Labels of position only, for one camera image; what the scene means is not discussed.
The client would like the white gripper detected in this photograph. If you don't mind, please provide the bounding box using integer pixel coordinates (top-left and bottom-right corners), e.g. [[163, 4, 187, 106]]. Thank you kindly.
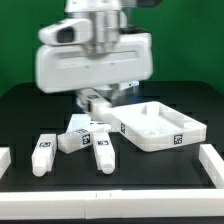
[[36, 33, 153, 93]]

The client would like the white desk top tray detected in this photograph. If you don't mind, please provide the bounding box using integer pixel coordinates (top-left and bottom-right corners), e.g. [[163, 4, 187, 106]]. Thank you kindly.
[[112, 101, 207, 152]]

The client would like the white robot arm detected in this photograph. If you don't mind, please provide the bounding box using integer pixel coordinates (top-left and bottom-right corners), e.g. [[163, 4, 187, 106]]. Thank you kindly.
[[36, 0, 163, 93]]

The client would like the white marker sheet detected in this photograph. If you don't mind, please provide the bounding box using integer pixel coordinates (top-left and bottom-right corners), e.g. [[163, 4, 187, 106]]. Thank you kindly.
[[67, 114, 91, 132]]

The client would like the white left fence block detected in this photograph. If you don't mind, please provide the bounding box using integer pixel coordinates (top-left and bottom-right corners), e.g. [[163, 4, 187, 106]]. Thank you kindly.
[[0, 147, 11, 179]]

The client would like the white fence block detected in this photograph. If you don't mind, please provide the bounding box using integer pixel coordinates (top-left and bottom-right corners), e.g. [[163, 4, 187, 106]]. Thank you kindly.
[[199, 144, 224, 189], [0, 147, 11, 179]]

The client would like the white right fence block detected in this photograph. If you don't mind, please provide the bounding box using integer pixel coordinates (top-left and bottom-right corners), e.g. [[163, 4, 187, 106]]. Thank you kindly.
[[199, 144, 224, 189]]

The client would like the white front fence bar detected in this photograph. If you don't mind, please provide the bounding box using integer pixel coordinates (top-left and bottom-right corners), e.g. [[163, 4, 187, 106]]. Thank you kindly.
[[0, 189, 224, 220]]

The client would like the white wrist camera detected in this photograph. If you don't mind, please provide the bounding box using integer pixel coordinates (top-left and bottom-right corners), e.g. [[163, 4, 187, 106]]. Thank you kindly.
[[38, 19, 93, 46]]

